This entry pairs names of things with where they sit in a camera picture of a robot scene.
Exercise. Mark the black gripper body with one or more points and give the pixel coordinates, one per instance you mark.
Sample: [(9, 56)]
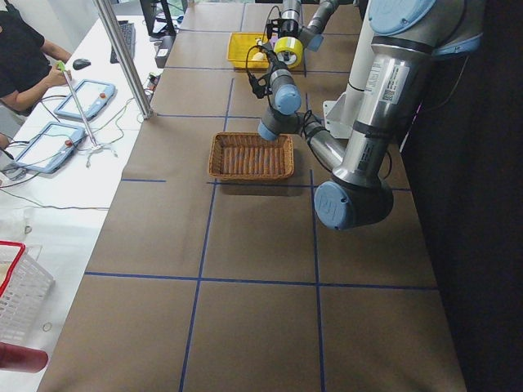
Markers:
[(289, 28), (271, 60)]

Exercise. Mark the yellow tape roll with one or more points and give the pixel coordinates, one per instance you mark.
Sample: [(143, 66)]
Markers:
[(289, 50)]

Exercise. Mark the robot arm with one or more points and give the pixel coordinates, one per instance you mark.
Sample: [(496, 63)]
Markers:
[(398, 42), (311, 35)]

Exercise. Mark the yellow woven tray basket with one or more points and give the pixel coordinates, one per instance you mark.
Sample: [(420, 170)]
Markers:
[(238, 52)]

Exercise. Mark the brown wicker basket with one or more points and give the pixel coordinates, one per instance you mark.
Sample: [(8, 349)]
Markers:
[(246, 156)]

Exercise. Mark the white plastic basket red rim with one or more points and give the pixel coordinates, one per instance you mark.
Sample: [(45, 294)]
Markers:
[(24, 286)]

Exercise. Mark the black keyboard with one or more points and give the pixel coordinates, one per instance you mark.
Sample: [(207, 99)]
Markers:
[(128, 32)]

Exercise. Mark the far blue teach pendant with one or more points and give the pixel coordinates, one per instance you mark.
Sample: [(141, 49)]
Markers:
[(92, 95)]

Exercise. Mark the blue teach pendant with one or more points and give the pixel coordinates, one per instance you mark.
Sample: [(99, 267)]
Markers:
[(92, 95), (50, 148)]

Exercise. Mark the black computer mouse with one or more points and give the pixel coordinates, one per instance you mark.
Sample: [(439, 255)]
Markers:
[(81, 64)]

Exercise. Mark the silver reaching stick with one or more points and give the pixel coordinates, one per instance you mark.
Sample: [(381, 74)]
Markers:
[(95, 144)]

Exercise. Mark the near blue teach pendant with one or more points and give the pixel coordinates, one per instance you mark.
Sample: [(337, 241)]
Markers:
[(50, 148)]

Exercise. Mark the person in black shirt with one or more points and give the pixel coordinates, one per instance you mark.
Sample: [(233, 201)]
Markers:
[(26, 72)]

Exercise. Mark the red cylinder object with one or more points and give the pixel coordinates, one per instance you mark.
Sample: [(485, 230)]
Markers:
[(18, 358)]

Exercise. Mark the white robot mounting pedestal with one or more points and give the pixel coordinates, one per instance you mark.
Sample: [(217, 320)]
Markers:
[(340, 115)]

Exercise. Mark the aluminium frame post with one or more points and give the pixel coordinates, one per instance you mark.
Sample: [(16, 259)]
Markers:
[(110, 22)]

